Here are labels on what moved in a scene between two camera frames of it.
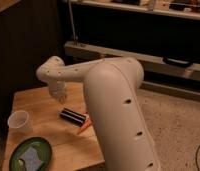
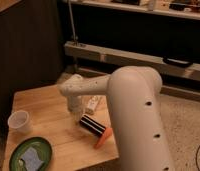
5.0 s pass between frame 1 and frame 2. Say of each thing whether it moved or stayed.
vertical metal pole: stayed
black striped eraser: moved
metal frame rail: stayed
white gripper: moved
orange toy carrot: moved
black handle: stayed
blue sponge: stayed
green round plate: stayed
